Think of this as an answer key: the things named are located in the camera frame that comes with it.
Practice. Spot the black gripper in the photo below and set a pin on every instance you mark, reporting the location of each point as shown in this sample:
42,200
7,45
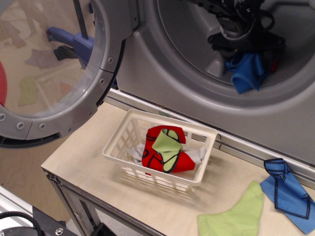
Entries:
255,42

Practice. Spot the plain blue felt cloth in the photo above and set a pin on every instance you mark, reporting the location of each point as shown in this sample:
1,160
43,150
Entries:
248,71

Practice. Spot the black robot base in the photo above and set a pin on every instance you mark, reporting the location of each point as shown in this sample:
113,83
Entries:
29,221

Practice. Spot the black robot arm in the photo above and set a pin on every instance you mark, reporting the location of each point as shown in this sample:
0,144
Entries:
244,28

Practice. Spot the grey toy washing machine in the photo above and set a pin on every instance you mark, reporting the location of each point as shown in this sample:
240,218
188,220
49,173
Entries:
168,62

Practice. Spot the white plastic laundry basket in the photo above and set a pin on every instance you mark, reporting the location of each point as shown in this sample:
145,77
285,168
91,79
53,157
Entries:
132,132

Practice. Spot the round grey machine door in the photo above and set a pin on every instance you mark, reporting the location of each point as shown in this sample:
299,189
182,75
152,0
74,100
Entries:
49,99

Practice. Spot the blue stitched felt shirt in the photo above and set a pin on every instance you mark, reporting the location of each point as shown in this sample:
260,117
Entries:
288,195

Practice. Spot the red felt cloth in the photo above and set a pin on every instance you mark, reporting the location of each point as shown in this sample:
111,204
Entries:
151,159

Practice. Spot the white felt cloth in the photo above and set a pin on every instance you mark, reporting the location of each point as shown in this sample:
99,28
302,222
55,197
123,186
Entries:
136,153

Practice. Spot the light green felt cloth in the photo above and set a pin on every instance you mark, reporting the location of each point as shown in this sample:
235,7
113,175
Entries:
241,220

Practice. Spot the blue bar clamp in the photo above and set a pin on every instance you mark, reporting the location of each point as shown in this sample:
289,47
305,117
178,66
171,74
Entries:
75,46

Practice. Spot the red round object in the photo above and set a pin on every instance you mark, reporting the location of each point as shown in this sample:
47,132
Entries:
3,85

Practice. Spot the aluminium table frame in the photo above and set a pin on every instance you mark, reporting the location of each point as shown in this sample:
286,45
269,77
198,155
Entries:
84,208

